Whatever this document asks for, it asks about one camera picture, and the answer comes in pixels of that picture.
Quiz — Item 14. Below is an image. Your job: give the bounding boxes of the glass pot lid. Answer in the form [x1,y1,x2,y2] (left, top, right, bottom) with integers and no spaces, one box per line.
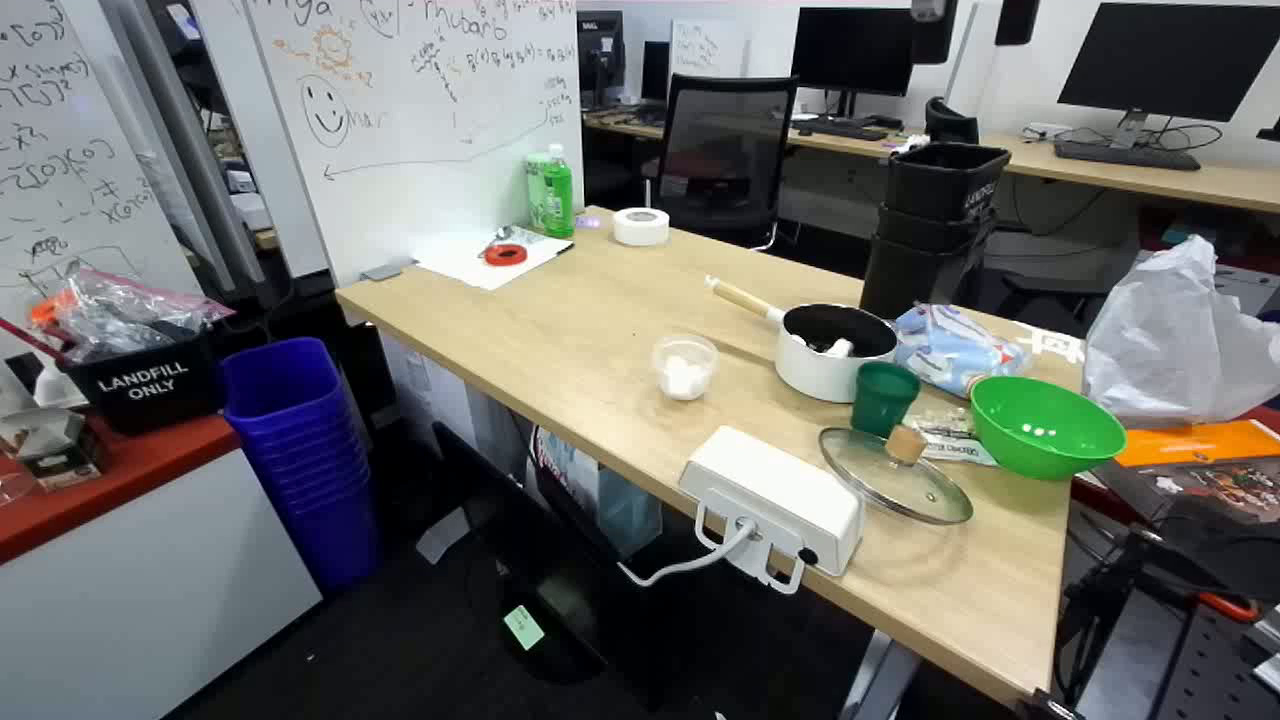
[820,430,973,526]

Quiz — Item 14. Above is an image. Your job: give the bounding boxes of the white cabinet red top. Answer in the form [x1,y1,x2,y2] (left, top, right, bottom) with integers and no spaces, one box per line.
[0,418,320,720]

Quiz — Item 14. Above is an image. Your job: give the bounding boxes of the clear plastic container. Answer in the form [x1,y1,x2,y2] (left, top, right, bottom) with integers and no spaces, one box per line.
[653,337,720,399]

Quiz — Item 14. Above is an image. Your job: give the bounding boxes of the white tape roll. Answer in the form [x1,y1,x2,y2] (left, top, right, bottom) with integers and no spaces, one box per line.
[611,210,666,250]

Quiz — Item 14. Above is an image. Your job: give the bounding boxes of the red tape roll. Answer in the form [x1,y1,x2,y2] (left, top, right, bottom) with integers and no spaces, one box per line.
[481,242,528,268]

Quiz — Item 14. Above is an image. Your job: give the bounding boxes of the white box device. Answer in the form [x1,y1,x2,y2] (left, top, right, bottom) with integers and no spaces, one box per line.
[675,430,865,598]

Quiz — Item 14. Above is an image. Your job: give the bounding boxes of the green soap bottle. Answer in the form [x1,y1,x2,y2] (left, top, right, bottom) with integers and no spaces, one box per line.
[525,143,573,242]

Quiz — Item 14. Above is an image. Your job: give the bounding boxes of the white paper sheet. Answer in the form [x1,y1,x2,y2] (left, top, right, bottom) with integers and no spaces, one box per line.
[414,228,573,292]

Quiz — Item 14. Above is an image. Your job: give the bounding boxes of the black mesh office chair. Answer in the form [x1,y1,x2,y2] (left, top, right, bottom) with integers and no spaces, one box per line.
[645,77,797,250]

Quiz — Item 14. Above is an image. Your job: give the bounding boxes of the dark green plastic cup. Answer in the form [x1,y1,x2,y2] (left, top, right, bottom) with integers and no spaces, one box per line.
[850,360,919,435]

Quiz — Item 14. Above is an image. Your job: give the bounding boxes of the blue plastic bag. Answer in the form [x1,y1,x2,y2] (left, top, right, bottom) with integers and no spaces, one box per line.
[893,305,1028,396]

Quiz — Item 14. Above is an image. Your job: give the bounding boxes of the large whiteboard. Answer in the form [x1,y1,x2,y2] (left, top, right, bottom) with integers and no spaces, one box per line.
[243,0,582,280]

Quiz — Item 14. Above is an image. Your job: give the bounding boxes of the black landfill bin stack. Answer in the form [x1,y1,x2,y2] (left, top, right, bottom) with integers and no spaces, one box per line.
[860,143,1008,319]

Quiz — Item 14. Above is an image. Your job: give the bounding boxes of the stacked blue bins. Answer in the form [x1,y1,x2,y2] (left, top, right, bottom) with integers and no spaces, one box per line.
[221,337,379,593]

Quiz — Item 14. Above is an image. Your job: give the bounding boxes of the computer monitor left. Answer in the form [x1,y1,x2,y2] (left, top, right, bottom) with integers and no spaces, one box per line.
[792,10,911,121]

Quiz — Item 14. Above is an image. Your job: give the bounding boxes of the computer monitor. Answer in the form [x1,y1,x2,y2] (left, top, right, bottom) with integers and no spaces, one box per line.
[1061,5,1280,121]
[792,10,911,121]

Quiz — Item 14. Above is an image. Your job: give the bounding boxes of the green plastic bowl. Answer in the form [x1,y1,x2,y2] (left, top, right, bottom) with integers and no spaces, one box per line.
[973,378,1126,480]

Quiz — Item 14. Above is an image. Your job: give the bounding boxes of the small black landfill bin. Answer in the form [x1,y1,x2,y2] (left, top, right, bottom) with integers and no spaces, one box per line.
[66,337,223,435]

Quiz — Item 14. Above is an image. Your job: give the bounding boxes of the white plastic bag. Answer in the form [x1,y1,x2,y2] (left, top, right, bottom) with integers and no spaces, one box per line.
[1082,238,1280,426]

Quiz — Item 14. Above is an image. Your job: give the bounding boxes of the black keyboard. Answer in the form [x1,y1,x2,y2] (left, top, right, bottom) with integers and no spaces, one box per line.
[1050,141,1199,171]

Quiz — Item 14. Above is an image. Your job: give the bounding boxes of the orange paper folder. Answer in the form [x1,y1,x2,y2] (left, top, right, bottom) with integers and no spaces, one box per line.
[1121,420,1280,467]

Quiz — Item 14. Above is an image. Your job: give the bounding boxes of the left whiteboard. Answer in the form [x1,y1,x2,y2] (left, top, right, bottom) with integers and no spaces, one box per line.
[0,0,201,319]

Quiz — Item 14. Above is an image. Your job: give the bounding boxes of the computer monitor right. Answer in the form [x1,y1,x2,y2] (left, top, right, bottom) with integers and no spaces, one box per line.
[1061,5,1280,121]

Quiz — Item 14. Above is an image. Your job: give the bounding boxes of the white saucepan wooden handle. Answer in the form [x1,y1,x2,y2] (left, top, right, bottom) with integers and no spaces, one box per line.
[708,278,896,406]

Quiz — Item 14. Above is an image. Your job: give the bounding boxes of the white cable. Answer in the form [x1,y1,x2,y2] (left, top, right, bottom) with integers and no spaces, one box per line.
[611,501,812,599]

